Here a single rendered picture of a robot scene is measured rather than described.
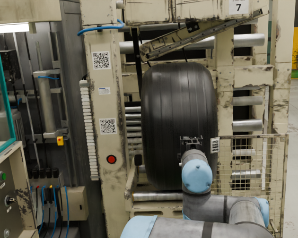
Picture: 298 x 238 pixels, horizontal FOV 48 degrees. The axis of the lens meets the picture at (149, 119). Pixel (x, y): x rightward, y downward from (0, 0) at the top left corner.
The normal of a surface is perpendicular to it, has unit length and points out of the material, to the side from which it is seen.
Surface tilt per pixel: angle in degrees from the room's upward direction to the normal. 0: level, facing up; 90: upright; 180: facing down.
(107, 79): 90
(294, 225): 0
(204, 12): 90
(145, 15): 90
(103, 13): 90
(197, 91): 45
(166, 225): 1
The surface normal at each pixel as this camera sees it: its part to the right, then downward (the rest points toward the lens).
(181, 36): -0.05, 0.29
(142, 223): -0.11, -0.95
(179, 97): -0.08, -0.39
